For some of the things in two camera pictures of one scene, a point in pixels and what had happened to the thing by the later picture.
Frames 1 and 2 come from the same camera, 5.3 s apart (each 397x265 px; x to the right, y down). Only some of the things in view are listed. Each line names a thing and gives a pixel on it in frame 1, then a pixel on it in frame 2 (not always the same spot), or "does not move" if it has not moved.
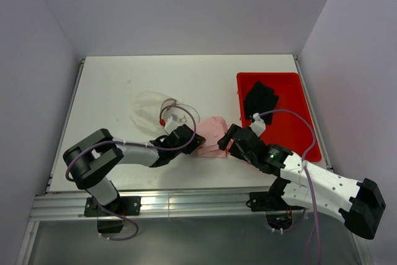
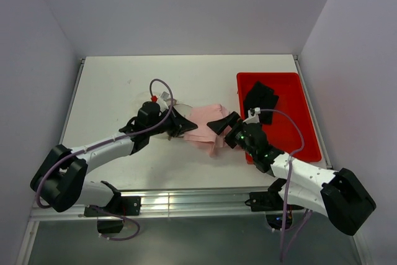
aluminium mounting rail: (182, 206) does not move
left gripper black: (198, 141) → (180, 125)
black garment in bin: (260, 98) does not move
